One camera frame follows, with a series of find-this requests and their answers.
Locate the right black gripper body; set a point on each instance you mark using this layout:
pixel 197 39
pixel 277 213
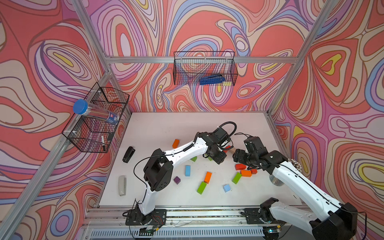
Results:
pixel 248 159

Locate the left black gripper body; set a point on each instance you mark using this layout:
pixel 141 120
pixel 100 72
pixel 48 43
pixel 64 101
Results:
pixel 218 155

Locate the green block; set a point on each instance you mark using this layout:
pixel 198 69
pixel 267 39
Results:
pixel 194 158
pixel 201 188
pixel 237 178

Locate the light blue cube block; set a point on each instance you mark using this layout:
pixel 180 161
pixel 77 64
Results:
pixel 226 188

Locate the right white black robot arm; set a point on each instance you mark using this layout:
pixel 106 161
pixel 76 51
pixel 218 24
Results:
pixel 328 219

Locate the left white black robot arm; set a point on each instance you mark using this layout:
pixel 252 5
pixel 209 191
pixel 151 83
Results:
pixel 159 168

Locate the orange block right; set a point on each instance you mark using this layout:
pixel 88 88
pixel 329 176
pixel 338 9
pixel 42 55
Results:
pixel 246 173

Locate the orange block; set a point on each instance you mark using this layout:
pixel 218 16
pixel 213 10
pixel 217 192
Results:
pixel 246 173
pixel 176 143
pixel 207 177

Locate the orange block lower centre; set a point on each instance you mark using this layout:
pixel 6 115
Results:
pixel 207 177

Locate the cup of pencils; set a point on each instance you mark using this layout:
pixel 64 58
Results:
pixel 275 181

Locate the light blue long block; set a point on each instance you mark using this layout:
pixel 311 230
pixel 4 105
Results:
pixel 188 171

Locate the green block bottom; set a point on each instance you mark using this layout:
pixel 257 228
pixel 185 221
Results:
pixel 201 188

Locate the orange block far left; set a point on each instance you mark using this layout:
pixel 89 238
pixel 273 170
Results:
pixel 176 143

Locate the purple cube block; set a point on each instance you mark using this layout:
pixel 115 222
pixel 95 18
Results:
pixel 177 180

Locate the blue black tool in basket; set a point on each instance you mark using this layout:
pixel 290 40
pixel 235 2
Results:
pixel 212 79

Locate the black stapler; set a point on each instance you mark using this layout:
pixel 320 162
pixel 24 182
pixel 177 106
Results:
pixel 128 154

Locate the grey stapler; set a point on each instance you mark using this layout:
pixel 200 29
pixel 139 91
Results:
pixel 122 185

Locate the white marker in basket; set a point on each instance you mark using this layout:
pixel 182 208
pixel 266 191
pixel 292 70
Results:
pixel 103 143

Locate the clear bottle blue cap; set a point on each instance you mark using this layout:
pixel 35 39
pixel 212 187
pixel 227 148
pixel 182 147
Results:
pixel 89 110

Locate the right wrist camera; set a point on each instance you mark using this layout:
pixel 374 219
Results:
pixel 249 145

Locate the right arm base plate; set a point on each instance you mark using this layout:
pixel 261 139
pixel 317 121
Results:
pixel 258 216

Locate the back black wire basket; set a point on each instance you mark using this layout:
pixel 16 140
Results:
pixel 190 66

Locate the black wire basket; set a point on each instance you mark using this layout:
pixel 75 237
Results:
pixel 190 66
pixel 85 133

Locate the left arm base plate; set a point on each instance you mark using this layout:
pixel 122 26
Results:
pixel 135 218

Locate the left black wire basket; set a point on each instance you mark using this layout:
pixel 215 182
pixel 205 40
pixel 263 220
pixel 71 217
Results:
pixel 85 133

